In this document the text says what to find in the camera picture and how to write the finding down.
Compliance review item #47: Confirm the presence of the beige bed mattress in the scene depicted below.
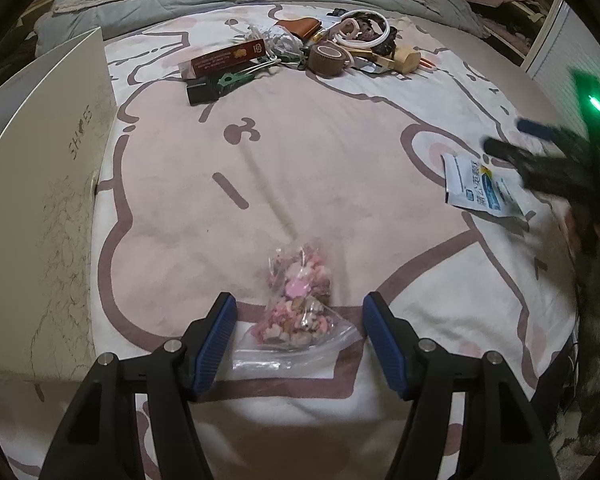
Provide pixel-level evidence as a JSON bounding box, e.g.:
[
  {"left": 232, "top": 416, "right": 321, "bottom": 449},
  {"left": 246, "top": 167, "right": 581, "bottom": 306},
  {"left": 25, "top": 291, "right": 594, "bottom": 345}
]
[{"left": 410, "top": 12, "right": 576, "bottom": 131}]

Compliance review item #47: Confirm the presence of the clear bag of pink candy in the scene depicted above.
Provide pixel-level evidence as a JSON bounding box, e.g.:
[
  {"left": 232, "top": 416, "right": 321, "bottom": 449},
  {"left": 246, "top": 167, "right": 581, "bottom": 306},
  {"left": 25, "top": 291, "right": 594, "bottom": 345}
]
[{"left": 232, "top": 242, "right": 361, "bottom": 373}]

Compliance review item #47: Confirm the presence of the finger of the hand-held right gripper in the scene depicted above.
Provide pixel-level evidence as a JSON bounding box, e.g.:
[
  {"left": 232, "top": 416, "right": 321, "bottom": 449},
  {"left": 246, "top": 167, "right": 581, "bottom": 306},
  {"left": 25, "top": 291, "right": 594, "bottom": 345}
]
[
  {"left": 516, "top": 119, "right": 588, "bottom": 153},
  {"left": 482, "top": 137, "right": 536, "bottom": 168}
]

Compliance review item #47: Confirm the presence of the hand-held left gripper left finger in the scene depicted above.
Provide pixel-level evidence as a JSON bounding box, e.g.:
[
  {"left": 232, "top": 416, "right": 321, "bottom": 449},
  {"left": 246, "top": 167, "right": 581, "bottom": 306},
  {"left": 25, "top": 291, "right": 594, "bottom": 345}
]
[{"left": 40, "top": 291, "right": 238, "bottom": 480}]

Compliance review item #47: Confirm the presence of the white blue packet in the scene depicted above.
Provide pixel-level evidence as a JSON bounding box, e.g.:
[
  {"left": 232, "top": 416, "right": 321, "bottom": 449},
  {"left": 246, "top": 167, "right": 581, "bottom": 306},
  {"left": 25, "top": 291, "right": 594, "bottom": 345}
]
[{"left": 441, "top": 154, "right": 531, "bottom": 217}]

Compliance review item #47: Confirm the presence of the white ring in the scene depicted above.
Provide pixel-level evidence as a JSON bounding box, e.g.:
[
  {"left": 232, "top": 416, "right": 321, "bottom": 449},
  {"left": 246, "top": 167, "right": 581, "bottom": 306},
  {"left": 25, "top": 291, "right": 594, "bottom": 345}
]
[{"left": 337, "top": 10, "right": 396, "bottom": 53}]

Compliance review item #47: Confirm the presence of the small black box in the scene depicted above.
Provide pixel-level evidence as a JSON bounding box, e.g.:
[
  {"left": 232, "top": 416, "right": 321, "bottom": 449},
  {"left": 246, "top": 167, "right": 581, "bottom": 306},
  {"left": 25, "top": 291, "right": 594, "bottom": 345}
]
[{"left": 186, "top": 77, "right": 226, "bottom": 106}]

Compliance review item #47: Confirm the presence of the white furniture panel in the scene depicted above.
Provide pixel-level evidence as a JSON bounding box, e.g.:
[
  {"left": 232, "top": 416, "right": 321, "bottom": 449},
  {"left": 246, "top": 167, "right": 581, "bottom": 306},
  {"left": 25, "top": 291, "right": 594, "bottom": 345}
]
[{"left": 525, "top": 0, "right": 600, "bottom": 126}]

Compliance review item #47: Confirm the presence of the pink plastic ring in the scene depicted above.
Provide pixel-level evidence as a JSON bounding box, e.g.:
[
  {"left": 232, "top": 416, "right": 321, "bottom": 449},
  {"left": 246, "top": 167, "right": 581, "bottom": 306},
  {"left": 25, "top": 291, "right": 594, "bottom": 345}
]
[{"left": 330, "top": 17, "right": 366, "bottom": 41}]

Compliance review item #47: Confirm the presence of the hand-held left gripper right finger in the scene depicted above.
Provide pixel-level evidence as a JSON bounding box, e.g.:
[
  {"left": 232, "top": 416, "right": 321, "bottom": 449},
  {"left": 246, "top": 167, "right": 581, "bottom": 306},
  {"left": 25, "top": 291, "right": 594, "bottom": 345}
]
[{"left": 362, "top": 291, "right": 563, "bottom": 480}]

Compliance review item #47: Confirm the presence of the brown leather wallet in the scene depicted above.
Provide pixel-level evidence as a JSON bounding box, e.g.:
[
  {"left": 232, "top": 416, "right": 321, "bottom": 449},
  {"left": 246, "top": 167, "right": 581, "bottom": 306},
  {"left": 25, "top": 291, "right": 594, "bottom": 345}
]
[{"left": 275, "top": 19, "right": 323, "bottom": 41}]

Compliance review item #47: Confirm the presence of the red cardboard box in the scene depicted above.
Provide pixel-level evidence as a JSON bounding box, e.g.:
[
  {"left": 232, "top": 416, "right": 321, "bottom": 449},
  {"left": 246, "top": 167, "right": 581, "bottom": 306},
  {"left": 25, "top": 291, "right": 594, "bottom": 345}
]
[{"left": 178, "top": 40, "right": 271, "bottom": 81}]

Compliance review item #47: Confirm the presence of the silver crumpled wrapper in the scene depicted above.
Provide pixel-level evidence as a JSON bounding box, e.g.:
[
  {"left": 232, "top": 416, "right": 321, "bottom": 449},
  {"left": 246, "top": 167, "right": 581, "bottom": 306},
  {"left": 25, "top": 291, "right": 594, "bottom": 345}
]
[{"left": 245, "top": 25, "right": 301, "bottom": 61}]

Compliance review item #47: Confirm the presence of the brown tape roll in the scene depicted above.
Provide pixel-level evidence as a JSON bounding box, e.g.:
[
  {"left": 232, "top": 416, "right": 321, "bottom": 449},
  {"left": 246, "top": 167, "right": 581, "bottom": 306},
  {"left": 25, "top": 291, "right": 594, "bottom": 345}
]
[{"left": 309, "top": 44, "right": 353, "bottom": 78}]

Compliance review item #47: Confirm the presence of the dark brown hair tie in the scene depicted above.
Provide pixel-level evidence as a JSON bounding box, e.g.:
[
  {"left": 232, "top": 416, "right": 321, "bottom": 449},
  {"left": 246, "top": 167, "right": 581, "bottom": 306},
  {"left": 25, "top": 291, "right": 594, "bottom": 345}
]
[{"left": 355, "top": 12, "right": 396, "bottom": 46}]

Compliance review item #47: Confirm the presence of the white storage box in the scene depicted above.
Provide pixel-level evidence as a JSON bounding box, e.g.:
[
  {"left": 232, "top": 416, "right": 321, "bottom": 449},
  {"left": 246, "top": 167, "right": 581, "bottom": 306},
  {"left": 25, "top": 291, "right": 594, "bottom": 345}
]
[{"left": 0, "top": 26, "right": 118, "bottom": 381}]

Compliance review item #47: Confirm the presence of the light wooden block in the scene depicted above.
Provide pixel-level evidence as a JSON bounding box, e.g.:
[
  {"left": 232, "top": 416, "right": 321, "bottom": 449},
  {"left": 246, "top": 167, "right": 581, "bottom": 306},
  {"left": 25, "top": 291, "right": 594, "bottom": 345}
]
[{"left": 392, "top": 45, "right": 423, "bottom": 73}]

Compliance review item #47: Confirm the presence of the person's right hand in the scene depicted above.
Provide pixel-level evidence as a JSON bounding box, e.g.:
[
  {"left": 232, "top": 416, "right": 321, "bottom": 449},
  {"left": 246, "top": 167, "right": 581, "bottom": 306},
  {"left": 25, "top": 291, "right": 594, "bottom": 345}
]
[{"left": 564, "top": 207, "right": 600, "bottom": 262}]

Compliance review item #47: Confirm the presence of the green plastic tool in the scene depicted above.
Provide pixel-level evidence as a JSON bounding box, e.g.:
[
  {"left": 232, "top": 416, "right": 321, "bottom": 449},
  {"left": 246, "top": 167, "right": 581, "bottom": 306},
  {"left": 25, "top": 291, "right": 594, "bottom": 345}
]
[{"left": 217, "top": 71, "right": 261, "bottom": 92}]

